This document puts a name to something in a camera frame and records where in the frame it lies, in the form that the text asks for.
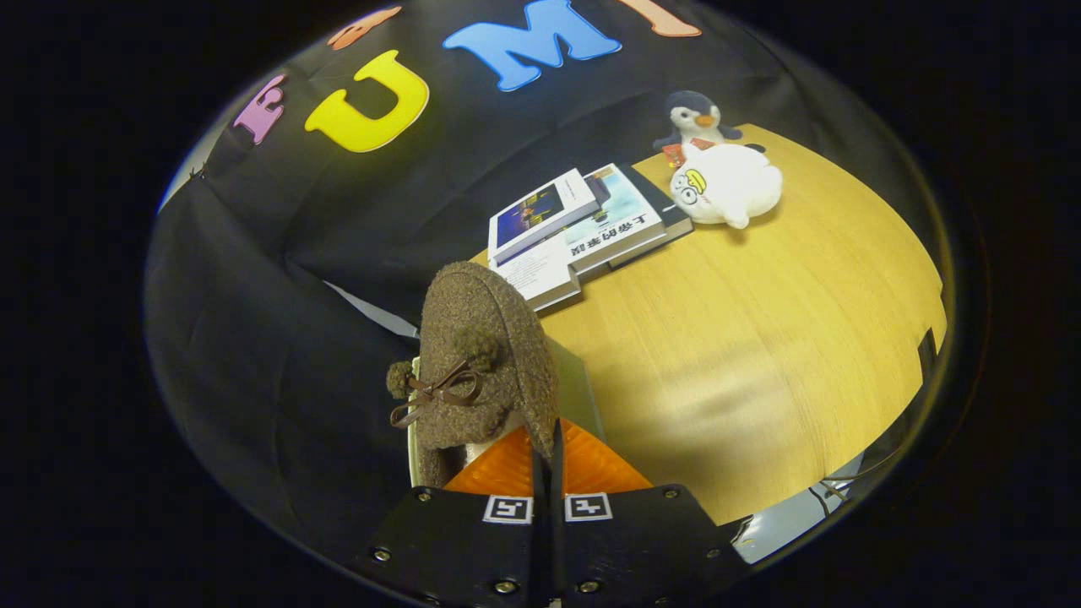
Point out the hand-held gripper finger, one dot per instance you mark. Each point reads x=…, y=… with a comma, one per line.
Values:
x=559, y=540
x=539, y=540

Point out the green fabric storage box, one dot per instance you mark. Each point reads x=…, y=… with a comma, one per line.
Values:
x=578, y=388

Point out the brown fuzzy shoe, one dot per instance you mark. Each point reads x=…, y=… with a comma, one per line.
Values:
x=481, y=304

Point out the plain white book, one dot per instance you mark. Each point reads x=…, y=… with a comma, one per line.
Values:
x=536, y=274

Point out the dark blue cover book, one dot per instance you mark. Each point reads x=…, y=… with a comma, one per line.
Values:
x=540, y=207

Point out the light blue cover book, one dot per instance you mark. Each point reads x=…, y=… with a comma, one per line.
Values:
x=621, y=211

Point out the black cover book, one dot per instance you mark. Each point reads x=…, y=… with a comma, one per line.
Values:
x=676, y=221

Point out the white round plush toy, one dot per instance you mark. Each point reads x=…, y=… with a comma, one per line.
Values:
x=735, y=186

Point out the grey penguin plush toy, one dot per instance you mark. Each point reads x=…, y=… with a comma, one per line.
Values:
x=697, y=110

